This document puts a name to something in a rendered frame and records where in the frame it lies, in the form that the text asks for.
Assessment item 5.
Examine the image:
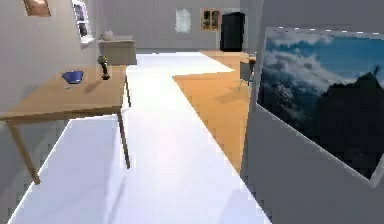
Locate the grey chair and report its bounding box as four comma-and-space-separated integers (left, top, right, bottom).
238, 60, 256, 91

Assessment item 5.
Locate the black fridge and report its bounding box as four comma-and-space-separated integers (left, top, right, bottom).
219, 12, 246, 53

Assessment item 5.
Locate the orange framed dark picture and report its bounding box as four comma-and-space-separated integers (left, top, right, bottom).
200, 8, 222, 32

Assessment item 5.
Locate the dark small statuette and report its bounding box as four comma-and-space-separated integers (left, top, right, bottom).
97, 55, 111, 81

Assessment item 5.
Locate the light wooden table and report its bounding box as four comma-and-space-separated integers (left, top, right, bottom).
0, 64, 132, 186

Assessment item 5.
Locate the beige round cushion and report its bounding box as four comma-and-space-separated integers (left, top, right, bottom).
101, 29, 115, 42

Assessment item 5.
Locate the blue bowl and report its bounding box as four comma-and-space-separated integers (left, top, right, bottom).
61, 70, 85, 85

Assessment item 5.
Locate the large mountain sky picture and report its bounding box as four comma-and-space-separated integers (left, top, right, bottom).
257, 26, 384, 181

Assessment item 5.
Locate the white framed window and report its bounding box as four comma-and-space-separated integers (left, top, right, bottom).
71, 0, 96, 45

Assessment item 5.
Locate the brown framed picture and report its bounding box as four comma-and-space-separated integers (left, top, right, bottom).
22, 0, 52, 18

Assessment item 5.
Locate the pale framed wall picture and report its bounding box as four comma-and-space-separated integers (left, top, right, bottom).
175, 8, 193, 34

